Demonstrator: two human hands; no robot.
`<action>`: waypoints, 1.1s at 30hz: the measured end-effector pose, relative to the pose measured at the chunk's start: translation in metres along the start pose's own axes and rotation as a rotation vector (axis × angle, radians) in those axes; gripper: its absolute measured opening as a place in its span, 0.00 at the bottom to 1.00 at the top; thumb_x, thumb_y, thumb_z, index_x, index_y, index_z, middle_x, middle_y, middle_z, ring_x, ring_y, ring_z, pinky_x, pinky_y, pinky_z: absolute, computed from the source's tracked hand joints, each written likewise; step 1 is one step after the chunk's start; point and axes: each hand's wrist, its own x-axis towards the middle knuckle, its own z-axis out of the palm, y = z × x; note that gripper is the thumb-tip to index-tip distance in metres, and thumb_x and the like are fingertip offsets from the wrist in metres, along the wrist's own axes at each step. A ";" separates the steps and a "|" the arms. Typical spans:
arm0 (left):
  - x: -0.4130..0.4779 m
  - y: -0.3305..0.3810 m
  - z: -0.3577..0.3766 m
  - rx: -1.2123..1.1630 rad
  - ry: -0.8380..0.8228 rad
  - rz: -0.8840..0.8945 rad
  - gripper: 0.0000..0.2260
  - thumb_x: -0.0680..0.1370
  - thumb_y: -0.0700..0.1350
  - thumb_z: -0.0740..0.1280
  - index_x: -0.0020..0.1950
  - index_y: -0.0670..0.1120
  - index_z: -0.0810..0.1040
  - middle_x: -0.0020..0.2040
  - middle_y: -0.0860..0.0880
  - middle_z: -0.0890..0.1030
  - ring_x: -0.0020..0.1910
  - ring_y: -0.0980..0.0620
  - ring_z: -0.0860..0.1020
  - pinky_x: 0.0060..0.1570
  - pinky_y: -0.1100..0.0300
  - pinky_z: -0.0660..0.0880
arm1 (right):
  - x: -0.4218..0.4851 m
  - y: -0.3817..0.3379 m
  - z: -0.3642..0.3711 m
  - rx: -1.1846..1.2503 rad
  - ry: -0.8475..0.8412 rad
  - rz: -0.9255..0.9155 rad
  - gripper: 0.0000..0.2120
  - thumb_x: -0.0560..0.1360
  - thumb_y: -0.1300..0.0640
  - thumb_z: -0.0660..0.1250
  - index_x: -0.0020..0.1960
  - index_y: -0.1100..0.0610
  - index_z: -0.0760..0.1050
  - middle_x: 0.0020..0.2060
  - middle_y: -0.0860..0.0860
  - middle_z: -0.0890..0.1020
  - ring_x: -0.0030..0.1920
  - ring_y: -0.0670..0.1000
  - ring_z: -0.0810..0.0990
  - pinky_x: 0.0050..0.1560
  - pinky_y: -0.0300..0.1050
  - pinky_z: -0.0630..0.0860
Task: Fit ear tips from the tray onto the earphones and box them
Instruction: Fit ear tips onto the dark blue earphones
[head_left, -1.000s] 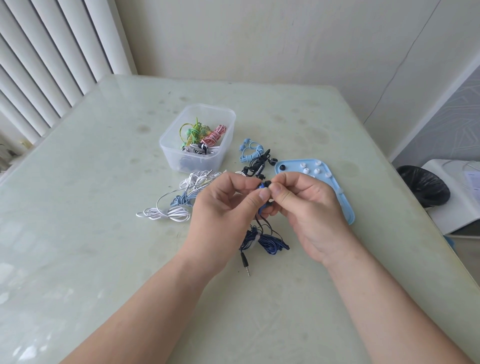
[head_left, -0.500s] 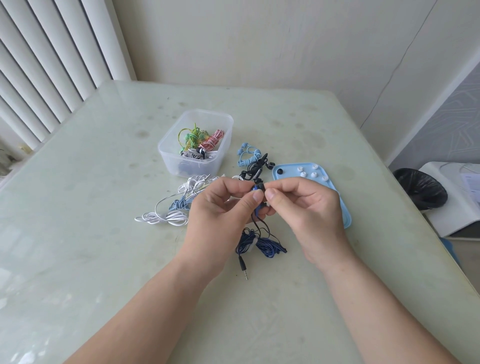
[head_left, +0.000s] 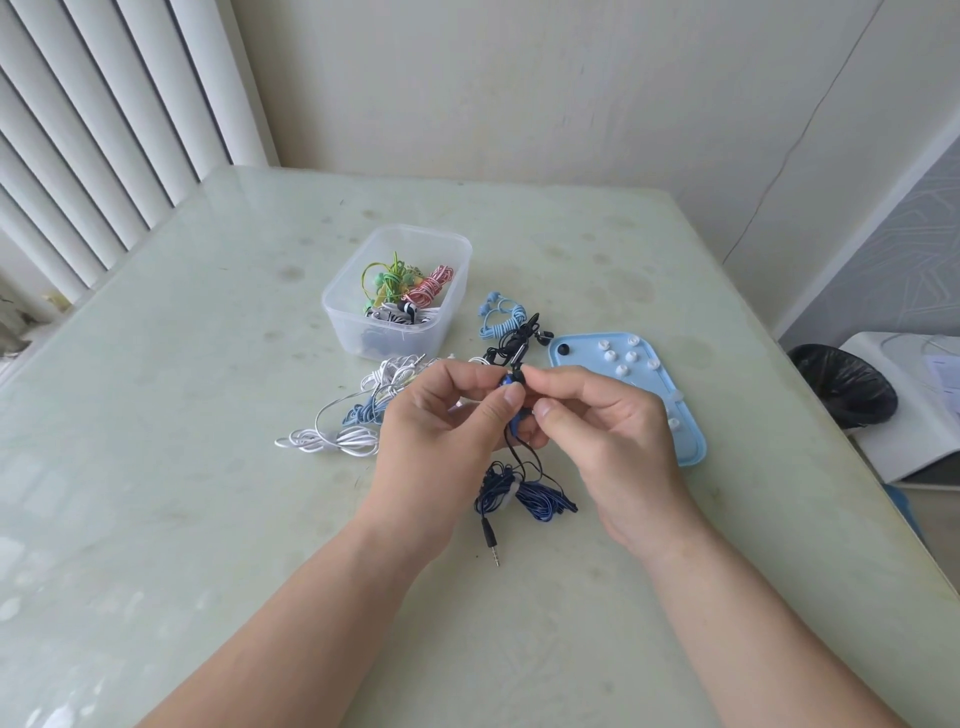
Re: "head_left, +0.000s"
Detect person's right hand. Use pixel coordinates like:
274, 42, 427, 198
516, 365, 696, 561

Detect person's left hand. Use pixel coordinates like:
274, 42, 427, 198
358, 358, 530, 561

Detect dark blue wired earphones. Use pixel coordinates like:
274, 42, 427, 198
474, 363, 580, 569

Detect person's right forearm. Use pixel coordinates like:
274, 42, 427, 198
624, 510, 913, 728

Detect person's left forearm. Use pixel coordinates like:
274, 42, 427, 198
138, 517, 460, 728

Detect group of white ear tips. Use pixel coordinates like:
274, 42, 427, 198
596, 337, 685, 436

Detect light blue coiled earphones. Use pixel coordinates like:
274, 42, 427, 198
478, 292, 530, 339

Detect blue white striped earphones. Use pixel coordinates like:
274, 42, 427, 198
341, 388, 400, 429

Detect light blue plastic tray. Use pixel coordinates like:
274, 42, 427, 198
547, 330, 708, 468

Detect black white striped earphones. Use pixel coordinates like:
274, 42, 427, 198
366, 300, 438, 326

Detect red white striped earphones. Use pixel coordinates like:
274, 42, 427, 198
405, 264, 456, 309

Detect clear plastic container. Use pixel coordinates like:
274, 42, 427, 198
321, 224, 473, 360

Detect black trash bin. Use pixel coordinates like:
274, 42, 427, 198
787, 343, 900, 431

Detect white side table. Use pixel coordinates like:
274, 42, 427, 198
838, 332, 960, 486

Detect white paper sheet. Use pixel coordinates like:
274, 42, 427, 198
924, 354, 960, 418

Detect white vertical blinds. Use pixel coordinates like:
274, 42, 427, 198
0, 0, 280, 355

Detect black wired earphones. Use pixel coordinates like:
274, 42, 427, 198
483, 313, 556, 370

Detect white wired earphones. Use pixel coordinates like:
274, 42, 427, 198
274, 354, 453, 457

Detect green wired earphones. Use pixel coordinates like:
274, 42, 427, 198
360, 253, 421, 313

